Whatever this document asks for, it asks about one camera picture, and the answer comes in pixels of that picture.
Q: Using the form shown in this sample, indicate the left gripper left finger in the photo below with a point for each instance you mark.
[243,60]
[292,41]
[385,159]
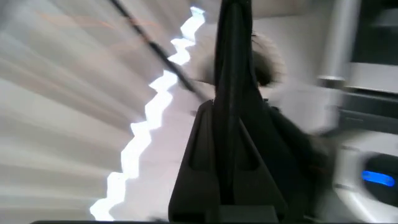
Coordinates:
[196,193]

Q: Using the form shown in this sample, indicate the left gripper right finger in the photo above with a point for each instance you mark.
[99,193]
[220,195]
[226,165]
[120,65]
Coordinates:
[258,189]

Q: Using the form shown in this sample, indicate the black garment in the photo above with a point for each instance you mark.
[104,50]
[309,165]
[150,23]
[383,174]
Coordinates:
[233,62]

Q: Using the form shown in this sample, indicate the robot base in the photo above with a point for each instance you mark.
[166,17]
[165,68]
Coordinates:
[357,77]

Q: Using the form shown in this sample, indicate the white laundry basket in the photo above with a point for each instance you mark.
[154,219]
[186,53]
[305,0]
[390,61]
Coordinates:
[267,65]

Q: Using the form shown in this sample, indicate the black clothes rack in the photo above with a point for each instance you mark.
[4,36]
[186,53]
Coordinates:
[161,54]

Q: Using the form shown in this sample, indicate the white curtain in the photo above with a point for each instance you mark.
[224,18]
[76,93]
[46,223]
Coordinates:
[62,109]

